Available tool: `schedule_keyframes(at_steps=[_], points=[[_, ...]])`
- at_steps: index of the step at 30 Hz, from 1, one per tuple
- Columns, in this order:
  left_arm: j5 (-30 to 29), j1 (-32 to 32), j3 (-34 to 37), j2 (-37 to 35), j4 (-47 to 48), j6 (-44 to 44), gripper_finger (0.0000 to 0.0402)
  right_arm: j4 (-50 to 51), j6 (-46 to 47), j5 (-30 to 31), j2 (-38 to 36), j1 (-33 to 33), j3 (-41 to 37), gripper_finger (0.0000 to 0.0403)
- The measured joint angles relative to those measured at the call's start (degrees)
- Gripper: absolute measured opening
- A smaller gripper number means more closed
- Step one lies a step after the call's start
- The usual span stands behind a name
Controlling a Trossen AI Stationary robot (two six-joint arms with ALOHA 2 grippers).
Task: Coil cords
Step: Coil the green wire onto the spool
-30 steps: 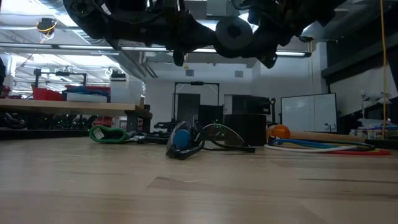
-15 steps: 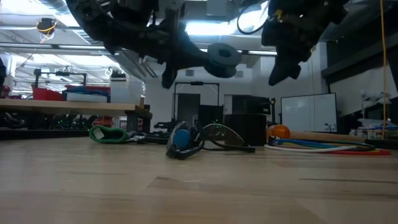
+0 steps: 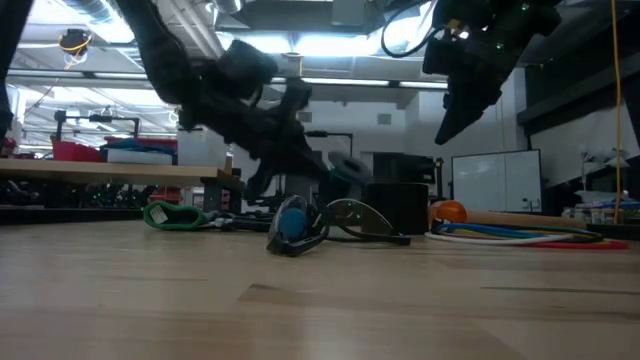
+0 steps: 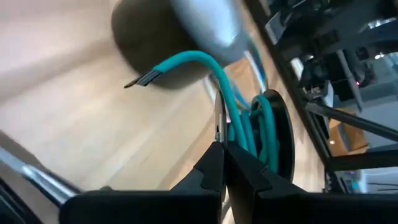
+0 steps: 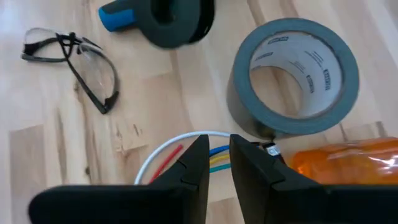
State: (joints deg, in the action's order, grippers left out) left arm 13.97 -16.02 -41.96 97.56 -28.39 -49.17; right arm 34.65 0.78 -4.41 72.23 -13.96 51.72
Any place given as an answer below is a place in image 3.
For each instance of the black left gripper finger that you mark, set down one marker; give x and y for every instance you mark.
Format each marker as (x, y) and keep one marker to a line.
(322, 167)
(262, 180)

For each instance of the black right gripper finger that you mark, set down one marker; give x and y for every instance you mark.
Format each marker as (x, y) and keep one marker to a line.
(460, 115)

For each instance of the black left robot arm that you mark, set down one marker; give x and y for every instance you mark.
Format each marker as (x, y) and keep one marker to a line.
(160, 55)

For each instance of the white whiteboard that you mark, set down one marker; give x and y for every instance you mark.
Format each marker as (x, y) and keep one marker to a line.
(495, 180)

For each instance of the black equipment box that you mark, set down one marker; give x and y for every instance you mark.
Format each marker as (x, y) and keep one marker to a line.
(405, 167)

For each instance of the black-framed safety glasses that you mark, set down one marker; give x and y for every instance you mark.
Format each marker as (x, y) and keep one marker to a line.
(300, 247)

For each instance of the orange translucent bottle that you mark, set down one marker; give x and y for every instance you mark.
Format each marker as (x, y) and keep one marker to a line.
(447, 211)

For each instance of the black glove with green cuff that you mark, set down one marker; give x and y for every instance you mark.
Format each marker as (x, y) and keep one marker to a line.
(150, 220)

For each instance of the colourful hoops pile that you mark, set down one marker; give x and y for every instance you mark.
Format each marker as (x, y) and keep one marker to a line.
(500, 241)

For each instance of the long ceiling light tube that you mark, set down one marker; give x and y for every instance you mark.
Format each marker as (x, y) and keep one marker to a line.
(100, 76)

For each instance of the red plastic bin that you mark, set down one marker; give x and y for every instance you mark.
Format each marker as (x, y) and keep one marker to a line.
(75, 151)

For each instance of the black ceiling-hung device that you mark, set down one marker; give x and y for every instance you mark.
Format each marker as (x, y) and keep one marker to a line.
(75, 40)

